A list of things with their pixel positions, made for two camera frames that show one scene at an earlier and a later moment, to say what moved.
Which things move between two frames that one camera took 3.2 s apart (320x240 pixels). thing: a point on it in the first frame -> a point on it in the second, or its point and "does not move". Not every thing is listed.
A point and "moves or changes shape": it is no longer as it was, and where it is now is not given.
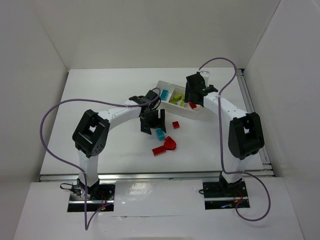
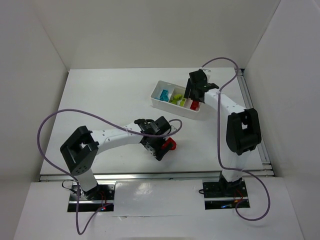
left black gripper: [152, 124] -> [158, 151]
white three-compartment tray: [173, 99] does not move
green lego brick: [178, 96] does not move
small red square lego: [176, 124] moves or changes shape
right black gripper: [191, 96] does not move
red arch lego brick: [169, 143] does not move
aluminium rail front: [160, 176] does not move
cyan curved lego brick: [160, 134] moves or changes shape
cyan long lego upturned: [164, 95] does not move
